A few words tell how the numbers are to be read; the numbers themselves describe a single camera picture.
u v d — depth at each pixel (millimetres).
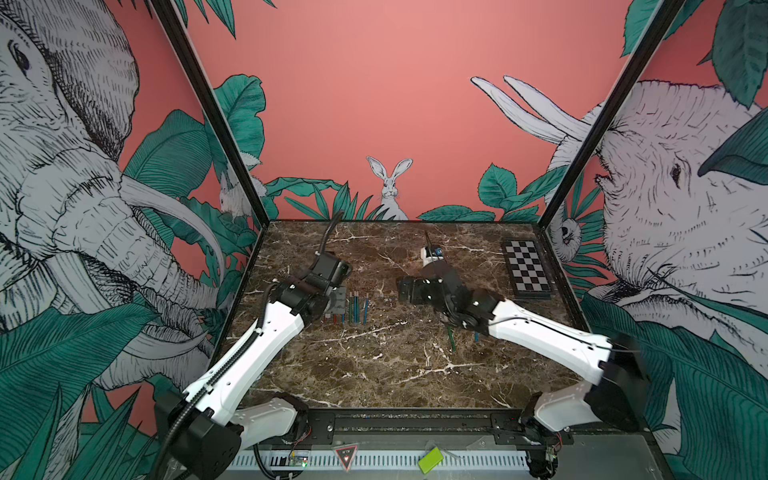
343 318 929
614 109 860
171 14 698
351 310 953
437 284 564
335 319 938
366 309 959
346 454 700
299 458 704
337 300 691
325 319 932
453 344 892
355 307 954
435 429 750
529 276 1010
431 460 686
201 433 362
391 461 702
